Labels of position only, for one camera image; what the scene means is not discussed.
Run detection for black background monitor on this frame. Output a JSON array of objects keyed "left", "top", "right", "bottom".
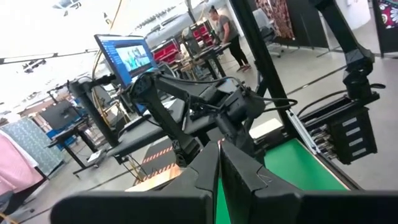
[{"left": 39, "top": 100, "right": 82, "bottom": 131}]

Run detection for black work table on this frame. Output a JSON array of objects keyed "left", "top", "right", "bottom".
[{"left": 178, "top": 42, "right": 233, "bottom": 80}]

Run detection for tablet with blue screen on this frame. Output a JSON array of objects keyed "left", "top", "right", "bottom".
[{"left": 94, "top": 33, "right": 160, "bottom": 90}]

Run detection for black pole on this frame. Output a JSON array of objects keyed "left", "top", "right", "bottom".
[{"left": 67, "top": 79, "right": 121, "bottom": 149}]

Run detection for black box white labels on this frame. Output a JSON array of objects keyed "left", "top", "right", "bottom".
[{"left": 297, "top": 93, "right": 382, "bottom": 166}]

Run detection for person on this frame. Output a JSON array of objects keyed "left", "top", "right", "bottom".
[{"left": 207, "top": 5, "right": 252, "bottom": 73}]

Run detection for black jointed arm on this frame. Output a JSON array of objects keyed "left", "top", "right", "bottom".
[{"left": 310, "top": 0, "right": 386, "bottom": 101}]

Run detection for grey desk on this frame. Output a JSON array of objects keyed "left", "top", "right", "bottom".
[{"left": 107, "top": 98, "right": 218, "bottom": 159}]

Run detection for red storage bin rack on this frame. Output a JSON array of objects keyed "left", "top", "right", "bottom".
[
  {"left": 151, "top": 39, "right": 182, "bottom": 65},
  {"left": 191, "top": 22, "right": 215, "bottom": 47}
]

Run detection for dark floral curtain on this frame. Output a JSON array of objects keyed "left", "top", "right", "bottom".
[{"left": 254, "top": 0, "right": 295, "bottom": 40}]

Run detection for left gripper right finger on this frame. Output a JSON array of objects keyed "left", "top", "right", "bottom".
[{"left": 220, "top": 140, "right": 398, "bottom": 224}]

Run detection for black background table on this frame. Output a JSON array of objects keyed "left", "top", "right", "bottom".
[{"left": 46, "top": 119, "right": 100, "bottom": 177}]

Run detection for grey office chair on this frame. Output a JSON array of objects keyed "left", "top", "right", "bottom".
[{"left": 252, "top": 8, "right": 284, "bottom": 58}]

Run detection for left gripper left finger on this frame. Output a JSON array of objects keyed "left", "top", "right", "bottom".
[{"left": 50, "top": 141, "right": 221, "bottom": 224}]

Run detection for black metal table frame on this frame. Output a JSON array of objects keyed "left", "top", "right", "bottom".
[{"left": 229, "top": 0, "right": 363, "bottom": 191}]

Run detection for grey patterned curtain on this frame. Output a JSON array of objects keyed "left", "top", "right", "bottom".
[{"left": 0, "top": 117, "right": 65, "bottom": 175}]

